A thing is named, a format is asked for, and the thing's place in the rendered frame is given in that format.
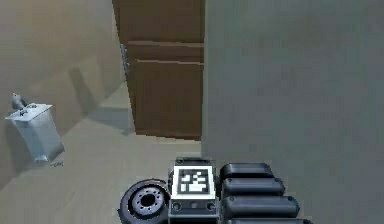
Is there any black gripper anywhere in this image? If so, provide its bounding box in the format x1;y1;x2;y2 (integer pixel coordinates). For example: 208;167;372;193
117;178;172;224

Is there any brown wooden door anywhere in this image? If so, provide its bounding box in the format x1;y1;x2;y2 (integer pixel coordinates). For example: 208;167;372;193
112;0;206;141

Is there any grey metal door handle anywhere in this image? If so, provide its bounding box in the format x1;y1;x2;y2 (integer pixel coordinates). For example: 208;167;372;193
120;43;130;75

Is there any white bin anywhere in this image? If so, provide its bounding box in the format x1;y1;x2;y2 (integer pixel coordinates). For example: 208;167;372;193
4;103;66;163

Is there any grey small object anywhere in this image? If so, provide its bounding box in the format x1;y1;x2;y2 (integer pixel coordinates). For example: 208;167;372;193
11;92;28;111

